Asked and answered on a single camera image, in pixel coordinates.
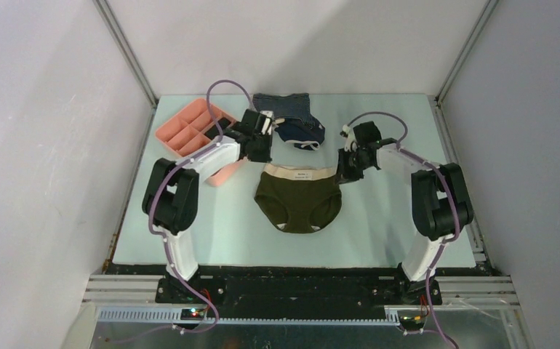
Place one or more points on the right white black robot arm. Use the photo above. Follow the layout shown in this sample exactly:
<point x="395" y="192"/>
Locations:
<point x="440" y="204"/>

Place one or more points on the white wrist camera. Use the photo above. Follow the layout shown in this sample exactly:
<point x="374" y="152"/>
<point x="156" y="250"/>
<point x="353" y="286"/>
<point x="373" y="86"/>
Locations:
<point x="268" y="123"/>
<point x="350" y="139"/>

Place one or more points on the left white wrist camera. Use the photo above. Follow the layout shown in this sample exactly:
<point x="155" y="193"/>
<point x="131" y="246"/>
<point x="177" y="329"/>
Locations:
<point x="268" y="123"/>

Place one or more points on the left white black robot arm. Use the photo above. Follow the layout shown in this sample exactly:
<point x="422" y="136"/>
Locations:
<point x="171" y="199"/>

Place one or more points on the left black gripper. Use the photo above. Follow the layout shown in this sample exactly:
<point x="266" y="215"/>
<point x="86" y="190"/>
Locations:
<point x="266" y="155"/>

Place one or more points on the navy blue underwear white trim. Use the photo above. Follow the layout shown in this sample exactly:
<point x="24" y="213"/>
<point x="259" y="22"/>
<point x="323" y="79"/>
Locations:
<point x="307" y="135"/>

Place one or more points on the pink divided organizer tray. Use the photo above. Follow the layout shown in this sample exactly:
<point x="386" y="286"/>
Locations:
<point x="183" y="133"/>

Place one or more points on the black rolled garment in tray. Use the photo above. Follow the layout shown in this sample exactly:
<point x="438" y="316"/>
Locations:
<point x="213" y="132"/>

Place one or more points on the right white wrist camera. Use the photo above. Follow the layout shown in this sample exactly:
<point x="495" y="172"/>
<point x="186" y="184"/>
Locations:
<point x="350" y="139"/>

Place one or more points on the grey slotted cable duct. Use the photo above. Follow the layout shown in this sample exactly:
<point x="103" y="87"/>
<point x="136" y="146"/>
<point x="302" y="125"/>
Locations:
<point x="180" y="316"/>

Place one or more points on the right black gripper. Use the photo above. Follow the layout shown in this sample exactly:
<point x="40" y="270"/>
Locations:
<point x="344" y="174"/>

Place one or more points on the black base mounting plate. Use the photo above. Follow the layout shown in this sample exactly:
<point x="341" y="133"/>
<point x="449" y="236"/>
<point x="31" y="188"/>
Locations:
<point x="299" y="293"/>

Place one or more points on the olive green underwear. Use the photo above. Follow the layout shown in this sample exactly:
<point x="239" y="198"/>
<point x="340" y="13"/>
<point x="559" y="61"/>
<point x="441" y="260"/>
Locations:
<point x="299" y="200"/>

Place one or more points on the grey striped folded underwear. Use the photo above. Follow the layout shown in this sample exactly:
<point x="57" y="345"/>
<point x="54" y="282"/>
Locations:
<point x="294" y="106"/>

